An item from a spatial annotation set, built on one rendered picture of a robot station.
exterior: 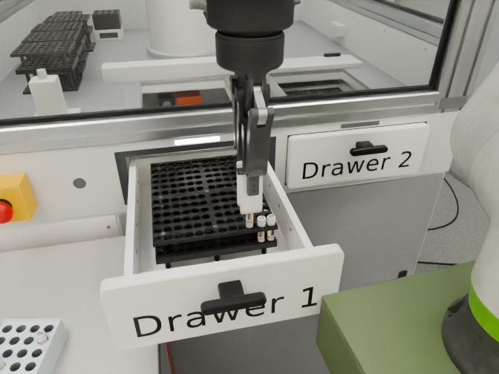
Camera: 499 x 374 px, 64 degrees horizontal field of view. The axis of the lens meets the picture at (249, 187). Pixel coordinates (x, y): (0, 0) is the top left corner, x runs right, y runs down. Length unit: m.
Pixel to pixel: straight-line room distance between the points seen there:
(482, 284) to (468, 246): 1.68
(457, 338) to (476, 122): 0.24
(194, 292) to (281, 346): 0.74
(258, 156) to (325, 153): 0.34
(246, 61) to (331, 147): 0.40
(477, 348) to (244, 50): 0.39
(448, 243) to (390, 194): 1.20
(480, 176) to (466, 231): 1.77
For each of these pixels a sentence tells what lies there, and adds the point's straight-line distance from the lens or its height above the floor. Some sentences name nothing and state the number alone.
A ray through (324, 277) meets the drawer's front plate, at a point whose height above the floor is 0.89.
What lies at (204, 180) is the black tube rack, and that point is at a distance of 0.68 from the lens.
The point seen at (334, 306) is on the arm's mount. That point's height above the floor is 0.86.
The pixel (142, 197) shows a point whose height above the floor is 0.84.
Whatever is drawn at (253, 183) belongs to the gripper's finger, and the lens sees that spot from 0.51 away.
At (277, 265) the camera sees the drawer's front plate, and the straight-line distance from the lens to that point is 0.49.
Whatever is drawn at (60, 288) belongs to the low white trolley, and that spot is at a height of 0.76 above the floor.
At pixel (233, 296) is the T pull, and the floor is 0.91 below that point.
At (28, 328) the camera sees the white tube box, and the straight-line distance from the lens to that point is 0.66.
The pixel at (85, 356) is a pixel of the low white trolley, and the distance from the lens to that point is 0.65.
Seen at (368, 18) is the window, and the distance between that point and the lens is 0.77.
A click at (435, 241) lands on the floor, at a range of 2.11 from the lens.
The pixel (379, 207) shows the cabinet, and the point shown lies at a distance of 0.96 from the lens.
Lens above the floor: 1.26
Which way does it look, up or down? 33 degrees down
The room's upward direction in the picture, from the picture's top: straight up
